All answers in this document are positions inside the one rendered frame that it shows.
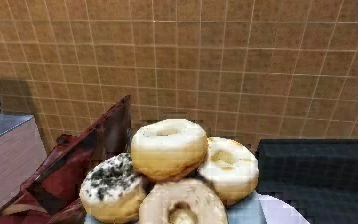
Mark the white glazed doughnut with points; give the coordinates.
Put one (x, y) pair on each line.
(235, 173)
(168, 146)

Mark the pale brown glazed doughnut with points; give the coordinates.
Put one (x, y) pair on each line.
(187, 203)

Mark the black speckled white doughnut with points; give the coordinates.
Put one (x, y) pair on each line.
(112, 190)

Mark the dark red box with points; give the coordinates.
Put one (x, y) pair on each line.
(73, 170)

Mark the pale blue plate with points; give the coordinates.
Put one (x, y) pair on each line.
(260, 210)

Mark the black cloth block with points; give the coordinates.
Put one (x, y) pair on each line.
(317, 180)

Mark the pale wooden cabinet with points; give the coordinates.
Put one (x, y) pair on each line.
(10, 160)

